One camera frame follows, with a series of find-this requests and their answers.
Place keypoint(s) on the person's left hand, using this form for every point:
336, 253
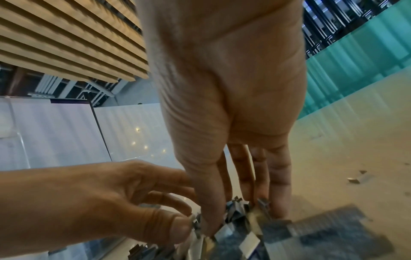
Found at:
70, 203

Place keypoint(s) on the black metal railing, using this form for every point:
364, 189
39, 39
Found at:
340, 20

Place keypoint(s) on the person's right hand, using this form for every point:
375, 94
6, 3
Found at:
225, 71

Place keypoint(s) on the green curtain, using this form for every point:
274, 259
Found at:
353, 56

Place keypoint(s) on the pile of metal staple strips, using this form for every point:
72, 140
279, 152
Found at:
282, 233

